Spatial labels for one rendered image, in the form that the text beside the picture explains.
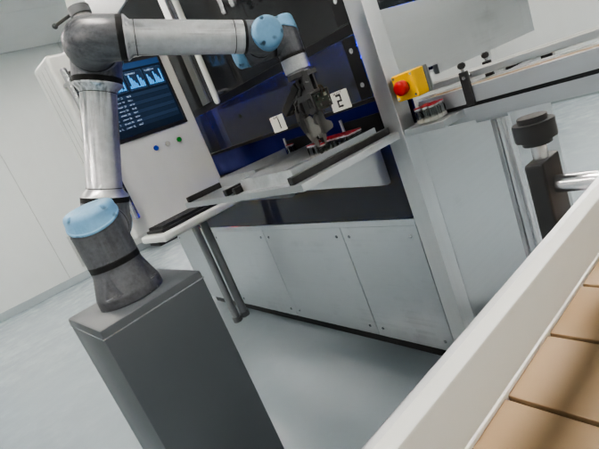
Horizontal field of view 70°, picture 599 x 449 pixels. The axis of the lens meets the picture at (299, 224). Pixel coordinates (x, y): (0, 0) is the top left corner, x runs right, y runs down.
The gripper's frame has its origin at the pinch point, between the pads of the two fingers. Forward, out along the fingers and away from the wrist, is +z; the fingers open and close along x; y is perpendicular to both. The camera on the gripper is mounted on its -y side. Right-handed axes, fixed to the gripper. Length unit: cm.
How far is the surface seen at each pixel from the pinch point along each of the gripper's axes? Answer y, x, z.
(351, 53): 8.5, 15.9, -19.9
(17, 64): -540, 50, -186
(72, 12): -91, -18, -78
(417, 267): 6, 16, 51
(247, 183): -11.7, -21.4, 3.4
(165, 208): -83, -21, 7
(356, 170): 7.2, 3.2, 11.4
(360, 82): 8.0, 16.2, -11.3
